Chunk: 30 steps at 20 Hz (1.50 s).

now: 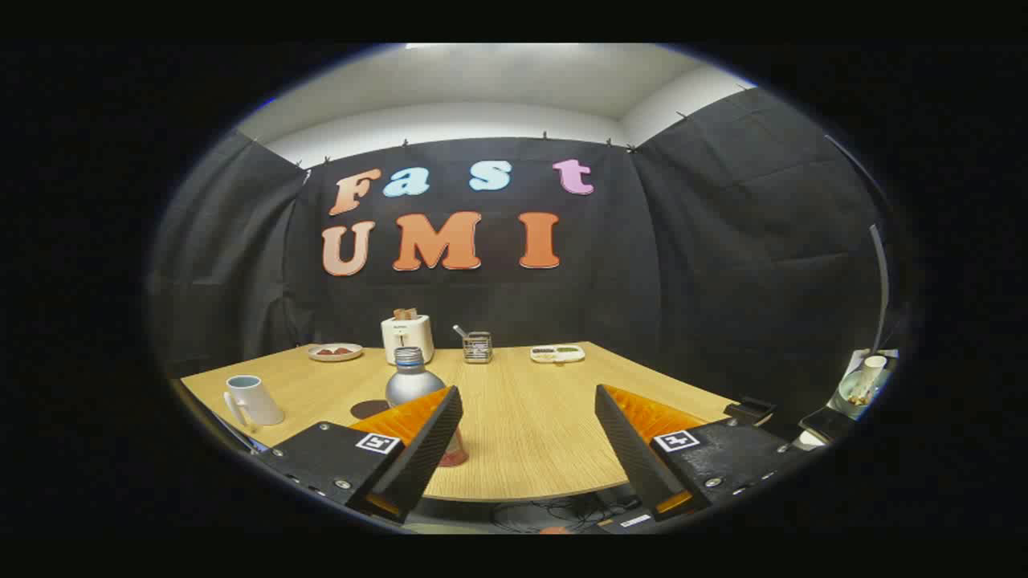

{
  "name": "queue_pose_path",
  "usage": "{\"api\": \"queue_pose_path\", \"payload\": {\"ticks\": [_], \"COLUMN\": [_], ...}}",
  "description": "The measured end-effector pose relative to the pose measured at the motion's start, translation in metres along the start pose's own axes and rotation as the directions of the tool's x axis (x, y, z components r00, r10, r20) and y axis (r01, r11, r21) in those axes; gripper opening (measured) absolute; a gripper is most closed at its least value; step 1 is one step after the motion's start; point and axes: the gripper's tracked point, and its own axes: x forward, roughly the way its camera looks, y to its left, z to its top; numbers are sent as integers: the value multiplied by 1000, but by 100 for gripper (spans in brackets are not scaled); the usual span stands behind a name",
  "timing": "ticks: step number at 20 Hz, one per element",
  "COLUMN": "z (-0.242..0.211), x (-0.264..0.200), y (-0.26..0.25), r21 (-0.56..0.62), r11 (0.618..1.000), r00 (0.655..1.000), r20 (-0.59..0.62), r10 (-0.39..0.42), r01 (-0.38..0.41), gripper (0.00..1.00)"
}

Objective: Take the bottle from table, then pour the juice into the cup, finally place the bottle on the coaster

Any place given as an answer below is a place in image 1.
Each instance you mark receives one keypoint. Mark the white paper cup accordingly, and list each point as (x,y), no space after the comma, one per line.
(871,373)

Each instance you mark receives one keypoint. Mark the white plate with red food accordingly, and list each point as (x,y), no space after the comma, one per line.
(335,352)

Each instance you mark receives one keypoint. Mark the white divided snack dish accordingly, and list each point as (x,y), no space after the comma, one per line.
(557,354)

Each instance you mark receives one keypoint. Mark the black backdrop cloth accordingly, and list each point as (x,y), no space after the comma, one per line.
(683,265)

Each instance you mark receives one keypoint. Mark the dark brown round coaster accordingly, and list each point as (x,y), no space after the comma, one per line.
(368,409)

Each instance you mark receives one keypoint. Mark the black device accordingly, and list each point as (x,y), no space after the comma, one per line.
(827,421)
(751,409)

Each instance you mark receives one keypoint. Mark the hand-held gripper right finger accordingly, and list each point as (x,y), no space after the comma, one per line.
(634,449)

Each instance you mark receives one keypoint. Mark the white toaster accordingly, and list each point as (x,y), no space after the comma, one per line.
(405,339)

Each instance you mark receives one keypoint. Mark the silver juice bottle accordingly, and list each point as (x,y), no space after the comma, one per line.
(409,385)

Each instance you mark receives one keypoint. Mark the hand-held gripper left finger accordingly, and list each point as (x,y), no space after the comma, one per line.
(426,457)

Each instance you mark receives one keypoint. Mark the wooden table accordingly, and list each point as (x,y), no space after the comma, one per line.
(530,417)

